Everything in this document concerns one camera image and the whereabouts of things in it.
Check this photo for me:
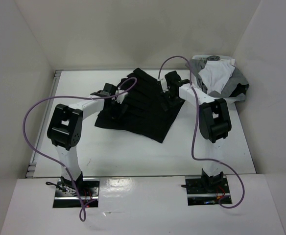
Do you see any black pleated skirt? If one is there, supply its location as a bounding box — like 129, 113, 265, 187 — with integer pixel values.
95, 68, 185, 143

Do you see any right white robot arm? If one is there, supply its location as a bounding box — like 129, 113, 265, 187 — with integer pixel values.
159, 71, 232, 192

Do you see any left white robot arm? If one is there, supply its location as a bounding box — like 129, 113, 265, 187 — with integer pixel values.
47, 83, 128, 196

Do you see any white laundry basket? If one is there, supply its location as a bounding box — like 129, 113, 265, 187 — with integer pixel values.
191, 54, 246, 105

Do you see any grey garment in basket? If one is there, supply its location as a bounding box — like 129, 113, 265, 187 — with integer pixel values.
186, 55, 249, 101

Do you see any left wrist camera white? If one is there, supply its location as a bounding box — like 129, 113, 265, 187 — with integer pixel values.
115, 90, 128, 104

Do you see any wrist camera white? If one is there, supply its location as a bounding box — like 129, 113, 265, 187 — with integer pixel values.
158, 77, 169, 93
115, 90, 128, 104

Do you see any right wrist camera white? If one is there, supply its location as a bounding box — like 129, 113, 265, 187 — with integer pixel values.
158, 77, 169, 93

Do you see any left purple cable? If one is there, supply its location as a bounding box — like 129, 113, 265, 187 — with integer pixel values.
23, 77, 139, 222

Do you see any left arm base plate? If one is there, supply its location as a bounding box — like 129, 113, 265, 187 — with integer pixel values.
46, 179, 100, 208

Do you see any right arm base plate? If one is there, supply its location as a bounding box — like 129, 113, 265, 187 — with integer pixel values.
181, 176, 232, 206

